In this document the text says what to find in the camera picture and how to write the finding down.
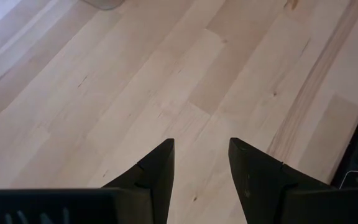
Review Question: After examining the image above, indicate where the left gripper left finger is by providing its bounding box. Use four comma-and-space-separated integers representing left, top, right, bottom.
101, 138, 175, 224

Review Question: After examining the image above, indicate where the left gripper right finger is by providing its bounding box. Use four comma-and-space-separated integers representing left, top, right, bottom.
228, 138, 334, 224

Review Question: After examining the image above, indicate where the clear plastic bin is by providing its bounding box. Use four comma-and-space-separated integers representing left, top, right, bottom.
82, 0, 126, 11

